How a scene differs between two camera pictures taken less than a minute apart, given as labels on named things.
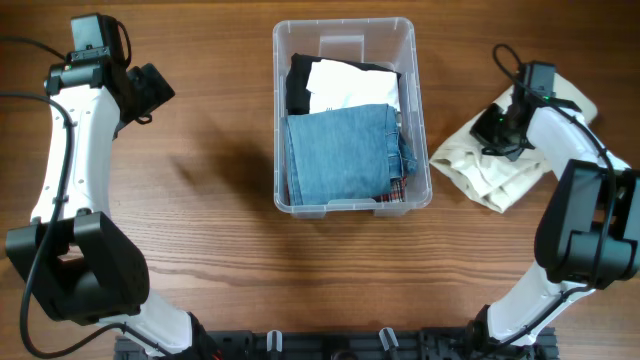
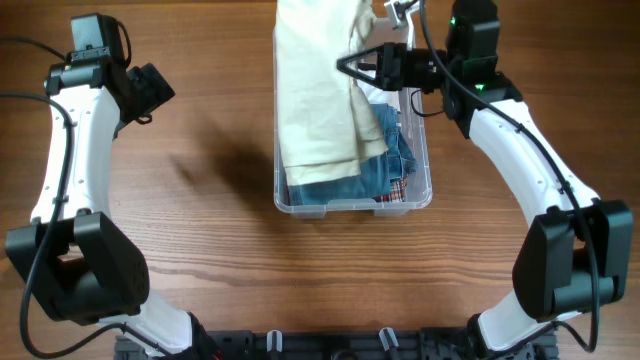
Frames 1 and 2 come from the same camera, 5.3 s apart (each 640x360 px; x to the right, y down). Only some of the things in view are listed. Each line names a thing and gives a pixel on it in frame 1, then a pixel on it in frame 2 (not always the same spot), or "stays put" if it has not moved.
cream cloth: x=499 y=182 to x=325 y=123
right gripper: x=478 y=131 to x=384 y=79
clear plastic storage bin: x=385 y=42 stays put
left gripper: x=155 y=88 stays put
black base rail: x=346 y=345 stays put
